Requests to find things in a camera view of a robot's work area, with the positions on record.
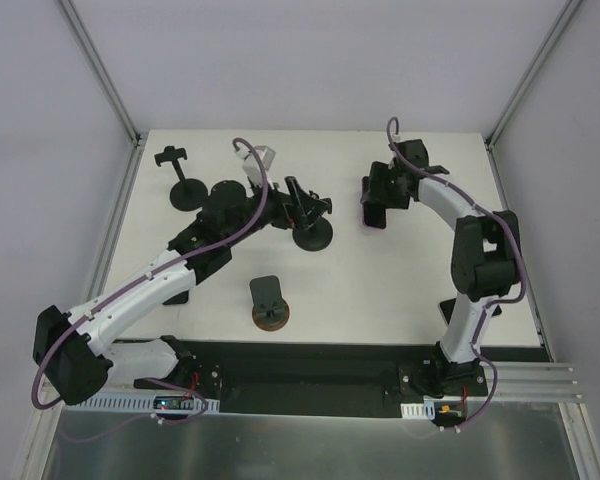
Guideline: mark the purple phone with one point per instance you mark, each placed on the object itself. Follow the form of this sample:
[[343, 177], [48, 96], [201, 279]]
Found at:
[[374, 216]]

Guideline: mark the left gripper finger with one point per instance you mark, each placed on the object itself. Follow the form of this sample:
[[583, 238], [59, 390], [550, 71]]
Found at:
[[298, 211], [316, 207]]

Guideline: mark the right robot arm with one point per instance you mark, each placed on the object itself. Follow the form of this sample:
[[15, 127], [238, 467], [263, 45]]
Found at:
[[485, 260]]

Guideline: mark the black round-base clamp stand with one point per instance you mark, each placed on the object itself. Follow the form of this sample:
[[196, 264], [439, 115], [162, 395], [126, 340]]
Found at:
[[316, 238]]

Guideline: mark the white cable duct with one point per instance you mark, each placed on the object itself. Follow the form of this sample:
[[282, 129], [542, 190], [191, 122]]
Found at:
[[148, 403], [432, 409]]

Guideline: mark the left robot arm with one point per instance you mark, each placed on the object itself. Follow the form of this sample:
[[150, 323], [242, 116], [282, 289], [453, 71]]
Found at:
[[76, 350]]

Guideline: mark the right white cable duct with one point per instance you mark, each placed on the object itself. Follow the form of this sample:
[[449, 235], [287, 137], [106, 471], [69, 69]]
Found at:
[[432, 409]]

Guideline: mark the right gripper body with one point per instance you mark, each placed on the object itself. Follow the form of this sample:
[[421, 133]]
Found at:
[[376, 192]]

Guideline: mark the white-edged phone on right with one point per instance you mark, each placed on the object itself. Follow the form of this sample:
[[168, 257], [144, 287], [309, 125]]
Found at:
[[450, 310]]

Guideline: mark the black stand with wooden base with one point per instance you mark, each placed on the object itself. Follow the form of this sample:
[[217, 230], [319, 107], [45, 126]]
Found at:
[[270, 311]]

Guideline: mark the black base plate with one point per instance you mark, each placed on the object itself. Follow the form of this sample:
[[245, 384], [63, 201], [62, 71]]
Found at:
[[333, 380]]

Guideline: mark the tall black clamp stand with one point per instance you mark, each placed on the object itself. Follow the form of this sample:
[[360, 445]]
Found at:
[[187, 194]]

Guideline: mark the black phone on left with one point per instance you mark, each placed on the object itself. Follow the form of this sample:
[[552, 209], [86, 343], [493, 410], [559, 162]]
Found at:
[[181, 298]]

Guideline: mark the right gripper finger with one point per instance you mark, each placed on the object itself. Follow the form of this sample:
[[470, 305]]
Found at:
[[376, 186], [392, 201]]

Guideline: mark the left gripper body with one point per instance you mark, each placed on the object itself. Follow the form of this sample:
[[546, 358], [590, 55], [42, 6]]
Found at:
[[294, 201]]

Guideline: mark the left white cable duct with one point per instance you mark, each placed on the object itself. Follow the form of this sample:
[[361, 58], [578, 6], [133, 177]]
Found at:
[[148, 403]]

